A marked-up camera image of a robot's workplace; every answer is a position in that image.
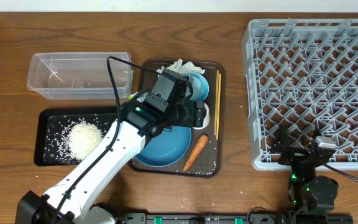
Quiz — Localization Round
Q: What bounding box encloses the brown serving tray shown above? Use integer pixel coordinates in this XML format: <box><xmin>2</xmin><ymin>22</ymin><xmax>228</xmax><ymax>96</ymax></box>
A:
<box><xmin>129</xmin><ymin>61</ymin><xmax>226</xmax><ymax>178</ymax></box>

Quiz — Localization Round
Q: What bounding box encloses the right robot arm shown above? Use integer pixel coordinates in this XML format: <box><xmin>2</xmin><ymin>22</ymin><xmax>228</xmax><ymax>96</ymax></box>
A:
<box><xmin>270</xmin><ymin>124</ymin><xmax>339</xmax><ymax>223</ymax></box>

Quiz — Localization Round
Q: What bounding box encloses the crumpled white tissue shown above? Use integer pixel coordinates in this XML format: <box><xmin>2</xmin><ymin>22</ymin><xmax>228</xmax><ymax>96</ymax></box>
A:
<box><xmin>167</xmin><ymin>59</ymin><xmax>205</xmax><ymax>75</ymax></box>

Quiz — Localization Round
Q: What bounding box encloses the wooden chopstick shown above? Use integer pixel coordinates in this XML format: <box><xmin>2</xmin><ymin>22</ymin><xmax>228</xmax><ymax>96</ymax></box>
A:
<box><xmin>216</xmin><ymin>73</ymin><xmax>221</xmax><ymax>140</ymax></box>
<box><xmin>214</xmin><ymin>69</ymin><xmax>219</xmax><ymax>136</ymax></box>

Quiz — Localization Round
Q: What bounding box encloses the dark blue plate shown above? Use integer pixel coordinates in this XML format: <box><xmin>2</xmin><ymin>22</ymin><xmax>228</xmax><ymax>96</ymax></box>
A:
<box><xmin>135</xmin><ymin>126</ymin><xmax>192</xmax><ymax>167</ymax></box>

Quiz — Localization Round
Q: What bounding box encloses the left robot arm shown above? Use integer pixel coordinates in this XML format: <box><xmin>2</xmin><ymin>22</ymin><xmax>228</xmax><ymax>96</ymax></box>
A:
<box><xmin>15</xmin><ymin>68</ymin><xmax>204</xmax><ymax>223</ymax></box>

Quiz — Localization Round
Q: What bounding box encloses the left wooden chopstick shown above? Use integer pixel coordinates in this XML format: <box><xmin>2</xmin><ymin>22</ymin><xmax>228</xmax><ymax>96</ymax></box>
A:
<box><xmin>214</xmin><ymin>69</ymin><xmax>219</xmax><ymax>136</ymax></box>

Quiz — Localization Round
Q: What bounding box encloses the light blue bowl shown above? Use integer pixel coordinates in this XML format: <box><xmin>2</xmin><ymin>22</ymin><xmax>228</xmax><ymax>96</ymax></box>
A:
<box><xmin>184</xmin><ymin>72</ymin><xmax>209</xmax><ymax>101</ymax></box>

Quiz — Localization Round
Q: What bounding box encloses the orange carrot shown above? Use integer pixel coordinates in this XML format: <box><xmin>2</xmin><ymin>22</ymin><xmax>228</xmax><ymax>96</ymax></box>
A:
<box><xmin>183</xmin><ymin>134</ymin><xmax>209</xmax><ymax>172</ymax></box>

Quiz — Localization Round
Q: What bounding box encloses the clear plastic bin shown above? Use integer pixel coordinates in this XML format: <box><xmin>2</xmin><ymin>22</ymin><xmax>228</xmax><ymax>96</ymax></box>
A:
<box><xmin>27</xmin><ymin>52</ymin><xmax>131</xmax><ymax>100</ymax></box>

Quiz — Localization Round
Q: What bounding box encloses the white cup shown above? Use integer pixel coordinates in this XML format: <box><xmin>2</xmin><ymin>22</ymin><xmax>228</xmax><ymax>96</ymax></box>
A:
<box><xmin>193</xmin><ymin>103</ymin><xmax>210</xmax><ymax>130</ymax></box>

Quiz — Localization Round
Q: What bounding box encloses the black waste tray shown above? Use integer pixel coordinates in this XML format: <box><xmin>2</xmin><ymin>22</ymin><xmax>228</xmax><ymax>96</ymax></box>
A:
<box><xmin>34</xmin><ymin>106</ymin><xmax>117</xmax><ymax>166</ymax></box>

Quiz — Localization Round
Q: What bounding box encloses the white rice pile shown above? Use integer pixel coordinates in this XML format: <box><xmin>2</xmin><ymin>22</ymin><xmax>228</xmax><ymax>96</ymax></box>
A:
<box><xmin>44</xmin><ymin>116</ymin><xmax>111</xmax><ymax>164</ymax></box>

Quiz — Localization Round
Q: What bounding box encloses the right wooden chopstick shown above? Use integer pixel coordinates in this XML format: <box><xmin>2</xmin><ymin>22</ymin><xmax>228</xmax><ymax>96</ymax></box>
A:
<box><xmin>216</xmin><ymin>73</ymin><xmax>221</xmax><ymax>140</ymax></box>

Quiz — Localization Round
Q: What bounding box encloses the grey dishwasher rack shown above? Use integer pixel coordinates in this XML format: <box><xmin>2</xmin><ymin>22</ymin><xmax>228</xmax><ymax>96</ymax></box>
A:
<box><xmin>241</xmin><ymin>19</ymin><xmax>358</xmax><ymax>170</ymax></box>

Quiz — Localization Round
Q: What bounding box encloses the yellow foil snack wrapper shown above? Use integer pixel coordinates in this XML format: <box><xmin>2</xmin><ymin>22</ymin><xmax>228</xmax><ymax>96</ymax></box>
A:
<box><xmin>129</xmin><ymin>90</ymin><xmax>148</xmax><ymax>102</ymax></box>

